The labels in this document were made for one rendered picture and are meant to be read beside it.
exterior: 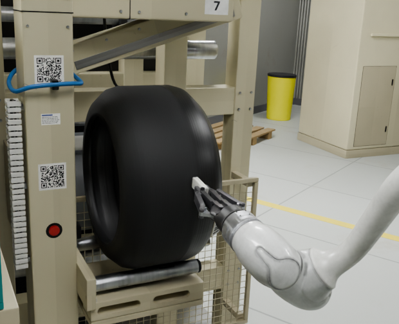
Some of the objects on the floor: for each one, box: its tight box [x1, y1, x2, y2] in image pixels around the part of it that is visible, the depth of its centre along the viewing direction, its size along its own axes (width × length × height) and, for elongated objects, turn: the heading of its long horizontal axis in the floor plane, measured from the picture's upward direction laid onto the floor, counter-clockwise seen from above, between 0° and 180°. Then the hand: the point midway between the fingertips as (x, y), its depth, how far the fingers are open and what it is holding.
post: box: [13, 0, 79, 324], centre depth 155 cm, size 13×13×250 cm
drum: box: [266, 72, 297, 121], centre depth 865 cm, size 45×46×71 cm
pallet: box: [211, 121, 275, 150], centre depth 719 cm, size 122×84×11 cm
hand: (199, 187), depth 144 cm, fingers closed
